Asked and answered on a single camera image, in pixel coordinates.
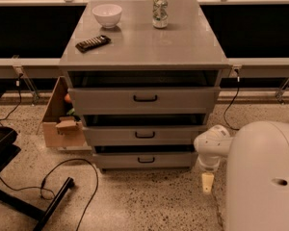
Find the black chair base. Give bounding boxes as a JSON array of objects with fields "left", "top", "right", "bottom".
[{"left": 0, "top": 93, "right": 73, "bottom": 231}]

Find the grey bottom drawer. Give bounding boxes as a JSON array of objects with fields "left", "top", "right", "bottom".
[{"left": 92, "top": 152, "right": 197, "bottom": 169}]

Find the grey drawer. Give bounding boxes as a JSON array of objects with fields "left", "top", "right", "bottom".
[
  {"left": 92, "top": 152, "right": 197, "bottom": 169},
  {"left": 68, "top": 88, "right": 220, "bottom": 115},
  {"left": 83, "top": 125, "right": 207, "bottom": 146}
]

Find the grey drawer cabinet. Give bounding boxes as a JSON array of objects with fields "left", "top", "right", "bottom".
[{"left": 59, "top": 0, "right": 230, "bottom": 172}]

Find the grey top drawer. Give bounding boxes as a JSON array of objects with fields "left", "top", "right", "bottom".
[{"left": 68, "top": 88, "right": 220, "bottom": 115}]

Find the black cable wall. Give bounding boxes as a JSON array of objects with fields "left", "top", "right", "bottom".
[
  {"left": 223, "top": 68, "right": 242, "bottom": 132},
  {"left": 0, "top": 73, "right": 24, "bottom": 127}
]

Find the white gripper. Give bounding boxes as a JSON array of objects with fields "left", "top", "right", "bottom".
[{"left": 194, "top": 125, "right": 233, "bottom": 194}]

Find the white green soda can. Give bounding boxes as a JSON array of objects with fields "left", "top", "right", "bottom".
[{"left": 152, "top": 0, "right": 168, "bottom": 29}]

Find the cardboard box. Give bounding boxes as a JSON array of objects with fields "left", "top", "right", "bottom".
[{"left": 42, "top": 77, "right": 86, "bottom": 150}]

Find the grey middle drawer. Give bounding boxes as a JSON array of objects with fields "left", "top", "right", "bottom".
[{"left": 83, "top": 125, "right": 207, "bottom": 146}]

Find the black cable right wall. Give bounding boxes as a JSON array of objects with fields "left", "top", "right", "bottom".
[{"left": 223, "top": 68, "right": 242, "bottom": 132}]

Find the dark snack bar packet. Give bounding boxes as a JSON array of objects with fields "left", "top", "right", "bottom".
[{"left": 75, "top": 35, "right": 111, "bottom": 53}]

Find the white bowl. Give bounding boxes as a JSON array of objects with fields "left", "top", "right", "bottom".
[{"left": 92, "top": 4, "right": 122, "bottom": 28}]

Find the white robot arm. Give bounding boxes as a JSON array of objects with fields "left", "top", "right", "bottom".
[{"left": 194, "top": 121, "right": 289, "bottom": 231}]

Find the orange fruit in box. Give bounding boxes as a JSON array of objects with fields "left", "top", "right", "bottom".
[{"left": 64, "top": 93, "right": 71, "bottom": 103}]

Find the black floor cable left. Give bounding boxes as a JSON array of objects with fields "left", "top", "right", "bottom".
[{"left": 0, "top": 158, "right": 99, "bottom": 231}]

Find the black cable left wall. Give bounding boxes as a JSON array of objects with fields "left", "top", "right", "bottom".
[{"left": 0, "top": 73, "right": 24, "bottom": 127}]

